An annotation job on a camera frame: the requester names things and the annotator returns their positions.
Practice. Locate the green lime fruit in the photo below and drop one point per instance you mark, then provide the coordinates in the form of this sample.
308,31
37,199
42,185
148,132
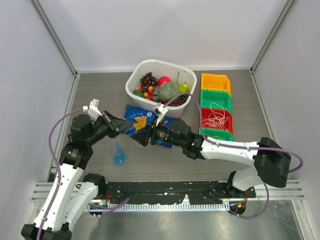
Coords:
138,93

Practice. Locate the upper green plastic bin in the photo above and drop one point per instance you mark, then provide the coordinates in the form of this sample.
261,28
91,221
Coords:
216,99

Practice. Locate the red plastic bin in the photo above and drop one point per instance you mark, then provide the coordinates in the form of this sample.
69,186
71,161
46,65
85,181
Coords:
215,118

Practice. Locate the green pear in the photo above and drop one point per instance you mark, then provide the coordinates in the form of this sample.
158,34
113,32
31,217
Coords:
183,88

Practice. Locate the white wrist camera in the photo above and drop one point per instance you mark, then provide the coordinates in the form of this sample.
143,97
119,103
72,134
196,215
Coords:
92,109
160,111

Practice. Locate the white plastic fruit tub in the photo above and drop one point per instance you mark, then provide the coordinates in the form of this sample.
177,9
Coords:
176,73

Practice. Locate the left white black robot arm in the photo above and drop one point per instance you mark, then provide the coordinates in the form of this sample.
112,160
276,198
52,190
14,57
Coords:
61,210

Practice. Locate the red apple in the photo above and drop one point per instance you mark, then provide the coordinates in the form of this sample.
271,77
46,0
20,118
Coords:
163,80

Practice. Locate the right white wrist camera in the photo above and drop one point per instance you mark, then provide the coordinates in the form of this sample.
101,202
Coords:
160,111

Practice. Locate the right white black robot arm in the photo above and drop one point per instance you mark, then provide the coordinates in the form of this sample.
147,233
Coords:
267,162

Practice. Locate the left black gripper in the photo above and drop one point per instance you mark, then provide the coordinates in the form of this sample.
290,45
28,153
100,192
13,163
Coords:
115,124

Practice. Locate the blue Doritos chip bag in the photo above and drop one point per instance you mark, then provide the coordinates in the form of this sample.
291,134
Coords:
139,118

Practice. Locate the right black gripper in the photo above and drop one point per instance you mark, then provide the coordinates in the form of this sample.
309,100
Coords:
142,137

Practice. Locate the white slotted cable duct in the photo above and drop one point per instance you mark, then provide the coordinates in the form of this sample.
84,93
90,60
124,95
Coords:
185,206

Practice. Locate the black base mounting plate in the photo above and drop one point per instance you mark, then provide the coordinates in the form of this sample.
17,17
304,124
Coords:
174,192

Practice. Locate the orange plastic bin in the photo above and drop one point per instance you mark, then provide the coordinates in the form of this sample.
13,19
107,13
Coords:
216,82

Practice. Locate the red yellow cherries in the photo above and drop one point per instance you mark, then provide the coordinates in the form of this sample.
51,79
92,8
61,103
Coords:
146,92

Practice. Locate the lower dark grape bunch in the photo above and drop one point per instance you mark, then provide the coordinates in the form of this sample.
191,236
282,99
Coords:
177,102

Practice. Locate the green netted melon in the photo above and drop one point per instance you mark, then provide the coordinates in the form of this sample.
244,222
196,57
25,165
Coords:
168,90

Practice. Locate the lower green plastic bin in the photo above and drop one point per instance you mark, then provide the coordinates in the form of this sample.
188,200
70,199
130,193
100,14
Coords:
219,134

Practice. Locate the dark red grape bunch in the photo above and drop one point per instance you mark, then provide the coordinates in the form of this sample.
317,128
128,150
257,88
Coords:
148,80

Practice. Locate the green plastic bin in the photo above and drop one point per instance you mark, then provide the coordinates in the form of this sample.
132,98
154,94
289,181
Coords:
219,134
216,99

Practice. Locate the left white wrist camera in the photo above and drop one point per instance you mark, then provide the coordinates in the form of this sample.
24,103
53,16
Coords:
92,109

